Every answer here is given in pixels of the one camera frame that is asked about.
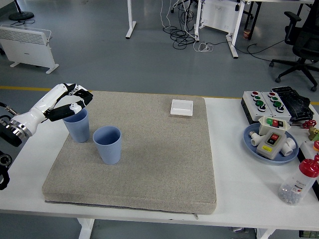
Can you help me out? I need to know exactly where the black round stand base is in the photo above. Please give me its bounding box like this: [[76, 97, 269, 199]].
[[8, 0, 35, 21]]

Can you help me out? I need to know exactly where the white PVC pipe fitting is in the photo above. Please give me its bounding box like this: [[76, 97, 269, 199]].
[[281, 137, 298, 157], [250, 131, 262, 147]]

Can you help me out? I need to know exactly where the blue round plate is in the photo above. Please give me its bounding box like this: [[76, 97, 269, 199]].
[[243, 122, 300, 166]]

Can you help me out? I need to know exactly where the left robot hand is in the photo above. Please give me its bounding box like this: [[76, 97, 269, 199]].
[[16, 83, 94, 137]]

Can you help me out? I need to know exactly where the clear bottle red cap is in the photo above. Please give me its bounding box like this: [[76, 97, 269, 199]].
[[278, 154, 319, 206]]

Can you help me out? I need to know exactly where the brass valve red handle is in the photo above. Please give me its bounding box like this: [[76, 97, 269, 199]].
[[303, 119, 319, 141]]

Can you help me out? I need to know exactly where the black cable bundle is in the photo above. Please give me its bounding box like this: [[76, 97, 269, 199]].
[[163, 0, 200, 50]]

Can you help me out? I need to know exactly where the white cable coil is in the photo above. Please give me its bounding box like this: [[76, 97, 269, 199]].
[[193, 41, 214, 53]]

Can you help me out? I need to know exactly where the grey-brown cushion mat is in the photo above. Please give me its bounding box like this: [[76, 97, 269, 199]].
[[41, 90, 217, 220]]

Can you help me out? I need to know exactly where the beige three-button switch box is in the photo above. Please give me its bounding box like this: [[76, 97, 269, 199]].
[[257, 116, 292, 136]]

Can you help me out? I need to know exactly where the black plastic tray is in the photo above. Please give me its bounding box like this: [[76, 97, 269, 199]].
[[271, 86, 315, 125]]

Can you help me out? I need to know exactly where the white table leg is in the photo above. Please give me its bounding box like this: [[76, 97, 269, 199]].
[[256, 228, 277, 239], [76, 218, 95, 239]]

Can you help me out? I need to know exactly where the white desk frame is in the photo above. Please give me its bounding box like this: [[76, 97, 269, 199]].
[[193, 0, 250, 59]]

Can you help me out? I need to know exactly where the long black floor cable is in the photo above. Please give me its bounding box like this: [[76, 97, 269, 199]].
[[211, 38, 287, 62]]

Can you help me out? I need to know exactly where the emergency stop button box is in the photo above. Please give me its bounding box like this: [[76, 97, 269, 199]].
[[298, 140, 319, 165]]

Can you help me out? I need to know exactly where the black office chair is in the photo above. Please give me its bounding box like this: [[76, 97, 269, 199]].
[[269, 0, 319, 92]]

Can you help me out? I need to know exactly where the white button control box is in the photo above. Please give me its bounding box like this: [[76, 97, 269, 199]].
[[241, 91, 275, 124], [260, 91, 292, 122]]

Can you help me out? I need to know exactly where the grey two-button switch box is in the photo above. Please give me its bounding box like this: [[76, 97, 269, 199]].
[[256, 130, 287, 160]]

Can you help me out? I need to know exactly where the blue ribbed plastic cup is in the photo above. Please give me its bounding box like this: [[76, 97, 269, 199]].
[[92, 125, 123, 165], [62, 107, 90, 143]]

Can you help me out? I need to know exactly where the white desk leg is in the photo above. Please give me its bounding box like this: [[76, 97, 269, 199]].
[[125, 0, 137, 39]]

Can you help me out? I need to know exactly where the white wall switch panel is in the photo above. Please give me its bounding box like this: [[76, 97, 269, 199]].
[[170, 99, 194, 116]]

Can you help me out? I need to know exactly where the black desk leg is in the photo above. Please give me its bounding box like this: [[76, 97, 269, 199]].
[[243, 0, 262, 40]]

